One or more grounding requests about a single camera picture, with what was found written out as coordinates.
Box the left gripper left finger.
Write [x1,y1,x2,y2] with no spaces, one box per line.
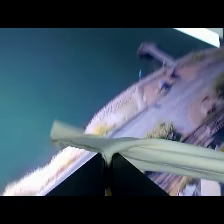
[46,152,109,197]

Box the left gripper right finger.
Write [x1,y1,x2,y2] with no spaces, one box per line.
[109,152,170,197]

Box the cream garment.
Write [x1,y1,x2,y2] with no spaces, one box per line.
[49,120,224,184]

